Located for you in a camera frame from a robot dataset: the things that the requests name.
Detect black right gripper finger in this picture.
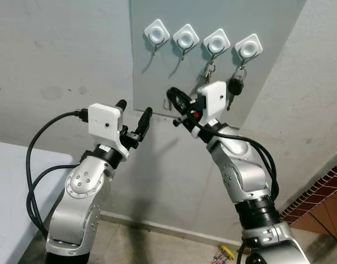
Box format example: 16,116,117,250
167,87,192,105
171,97,194,114

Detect small silver keys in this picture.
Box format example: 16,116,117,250
203,62,217,84

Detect white square adhesive hook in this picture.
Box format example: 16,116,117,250
144,19,171,54
173,23,200,60
203,29,231,64
234,34,264,70

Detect black car key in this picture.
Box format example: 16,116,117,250
226,67,247,111

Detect red brick floor edging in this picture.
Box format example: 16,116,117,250
279,159,337,223

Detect yellow toy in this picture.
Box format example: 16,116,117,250
212,246,236,263

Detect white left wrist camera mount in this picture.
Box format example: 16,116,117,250
88,103,130,160

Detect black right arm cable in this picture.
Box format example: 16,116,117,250
182,107,280,201

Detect grey wall board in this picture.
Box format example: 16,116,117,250
129,0,307,130

